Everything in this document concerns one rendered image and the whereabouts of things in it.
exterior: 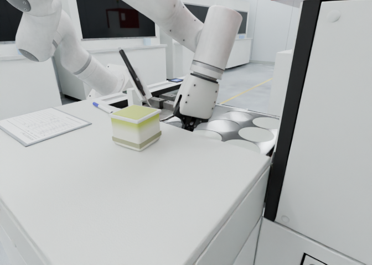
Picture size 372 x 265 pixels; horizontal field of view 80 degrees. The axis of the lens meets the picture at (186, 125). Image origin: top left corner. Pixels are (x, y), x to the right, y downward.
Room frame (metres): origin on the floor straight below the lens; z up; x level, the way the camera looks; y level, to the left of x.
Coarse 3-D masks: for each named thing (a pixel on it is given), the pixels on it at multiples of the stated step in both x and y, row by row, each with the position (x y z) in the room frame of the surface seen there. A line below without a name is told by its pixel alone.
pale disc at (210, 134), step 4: (196, 132) 0.60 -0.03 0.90; (200, 132) 0.60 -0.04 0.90; (204, 132) 0.60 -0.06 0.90; (208, 132) 0.60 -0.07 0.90; (212, 132) 0.60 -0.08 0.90; (208, 136) 0.57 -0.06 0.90; (212, 136) 0.57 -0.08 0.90; (216, 136) 0.58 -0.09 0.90; (220, 136) 0.58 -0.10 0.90; (220, 140) 0.55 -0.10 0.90
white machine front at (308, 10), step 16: (320, 0) 0.34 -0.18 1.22; (304, 16) 0.35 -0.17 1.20; (304, 32) 0.35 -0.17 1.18; (304, 48) 0.34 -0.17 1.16; (304, 64) 0.34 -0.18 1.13; (288, 80) 0.35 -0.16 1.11; (304, 80) 0.35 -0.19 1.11; (288, 96) 0.35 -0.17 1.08; (288, 112) 0.35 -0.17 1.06; (288, 128) 0.34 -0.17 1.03; (288, 144) 0.34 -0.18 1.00; (272, 176) 0.35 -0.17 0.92; (272, 192) 0.35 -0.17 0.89; (272, 208) 0.34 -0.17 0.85
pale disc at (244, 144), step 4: (232, 140) 0.55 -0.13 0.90; (236, 140) 0.55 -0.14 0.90; (240, 140) 0.55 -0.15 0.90; (232, 144) 0.53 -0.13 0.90; (236, 144) 0.53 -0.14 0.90; (240, 144) 0.53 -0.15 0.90; (244, 144) 0.53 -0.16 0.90; (248, 144) 0.53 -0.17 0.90; (252, 144) 0.53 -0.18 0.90; (244, 148) 0.50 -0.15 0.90; (248, 148) 0.50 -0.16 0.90; (252, 148) 0.50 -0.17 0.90; (256, 148) 0.50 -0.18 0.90; (256, 152) 0.48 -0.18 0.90
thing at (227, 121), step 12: (216, 108) 0.82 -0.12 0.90; (228, 108) 0.82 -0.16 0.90; (168, 120) 0.70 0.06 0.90; (216, 120) 0.70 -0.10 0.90; (228, 120) 0.70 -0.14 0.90; (240, 120) 0.70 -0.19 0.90; (252, 120) 0.70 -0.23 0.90; (216, 132) 0.60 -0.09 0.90; (228, 132) 0.60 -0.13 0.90; (276, 132) 0.60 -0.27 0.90; (264, 144) 0.52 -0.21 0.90
